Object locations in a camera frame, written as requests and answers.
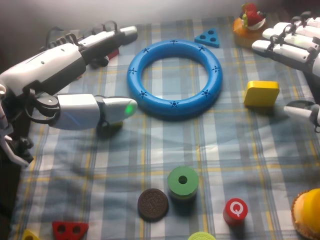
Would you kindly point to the yellow square block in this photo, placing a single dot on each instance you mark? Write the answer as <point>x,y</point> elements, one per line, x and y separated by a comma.
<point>117,124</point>
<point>260,96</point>

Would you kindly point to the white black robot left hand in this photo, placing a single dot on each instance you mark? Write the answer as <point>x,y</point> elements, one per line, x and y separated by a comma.
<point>57,62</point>

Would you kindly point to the chocolate sandwich cookie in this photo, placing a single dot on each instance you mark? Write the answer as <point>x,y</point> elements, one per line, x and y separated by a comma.
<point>153,204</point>

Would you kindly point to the light green round piece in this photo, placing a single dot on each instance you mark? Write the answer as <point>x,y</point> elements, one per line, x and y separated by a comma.
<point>201,237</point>

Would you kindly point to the green cylinder with hole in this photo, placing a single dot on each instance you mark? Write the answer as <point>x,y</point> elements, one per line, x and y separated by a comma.
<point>182,187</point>

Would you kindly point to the blue plaid tablecloth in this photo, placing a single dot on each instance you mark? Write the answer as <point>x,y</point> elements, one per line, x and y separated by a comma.
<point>225,150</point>

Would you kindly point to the blue triangle block with holes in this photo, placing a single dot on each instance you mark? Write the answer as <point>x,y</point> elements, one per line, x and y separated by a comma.
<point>208,38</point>

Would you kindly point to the red triangle block with holes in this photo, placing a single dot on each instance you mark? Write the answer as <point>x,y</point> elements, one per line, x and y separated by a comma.
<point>68,231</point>

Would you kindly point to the toy fruit cake with strawberry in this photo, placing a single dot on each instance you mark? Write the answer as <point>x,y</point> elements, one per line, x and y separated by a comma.
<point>250,27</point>

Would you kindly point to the red cylinder block letter Q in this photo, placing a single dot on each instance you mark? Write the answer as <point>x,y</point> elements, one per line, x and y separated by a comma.
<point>235,211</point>

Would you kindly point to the yellow block with hole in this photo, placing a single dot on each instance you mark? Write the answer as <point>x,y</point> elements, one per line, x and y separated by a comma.
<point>30,236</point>

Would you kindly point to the yellow toy cupcake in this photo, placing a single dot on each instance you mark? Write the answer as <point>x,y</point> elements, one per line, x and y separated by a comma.
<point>307,212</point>

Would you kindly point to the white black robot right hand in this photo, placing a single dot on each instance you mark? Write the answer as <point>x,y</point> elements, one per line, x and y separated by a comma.
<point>292,46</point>

